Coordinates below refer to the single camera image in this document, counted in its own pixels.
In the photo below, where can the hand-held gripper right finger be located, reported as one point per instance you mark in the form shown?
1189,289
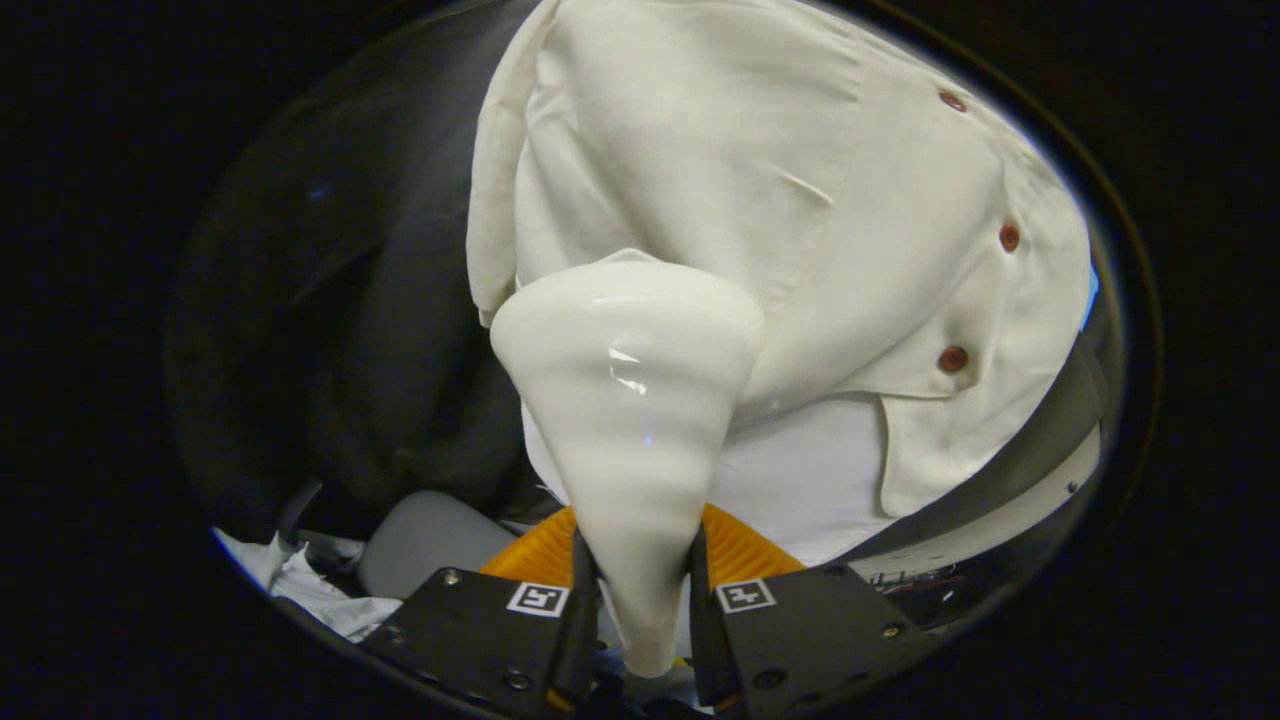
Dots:
705,640

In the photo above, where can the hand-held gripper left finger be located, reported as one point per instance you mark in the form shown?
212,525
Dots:
580,640

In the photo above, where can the white garment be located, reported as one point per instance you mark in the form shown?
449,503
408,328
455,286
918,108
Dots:
810,480

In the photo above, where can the white garment steamer head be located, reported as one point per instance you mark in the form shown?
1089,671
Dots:
630,420

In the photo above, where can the cream button-up shirt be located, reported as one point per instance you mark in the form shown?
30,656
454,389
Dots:
750,150

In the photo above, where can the grey rounded seat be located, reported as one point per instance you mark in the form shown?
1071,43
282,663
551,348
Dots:
430,540

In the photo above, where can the crumpled white cloth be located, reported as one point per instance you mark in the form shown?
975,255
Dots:
310,590

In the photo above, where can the white cabinet with grey top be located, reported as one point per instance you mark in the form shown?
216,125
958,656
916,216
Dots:
1030,470

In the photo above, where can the black backdrop cloth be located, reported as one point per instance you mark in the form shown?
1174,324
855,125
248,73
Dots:
340,300

